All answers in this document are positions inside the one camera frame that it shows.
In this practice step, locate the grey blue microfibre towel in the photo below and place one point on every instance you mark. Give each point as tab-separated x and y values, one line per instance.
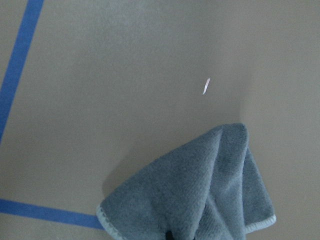
207	189

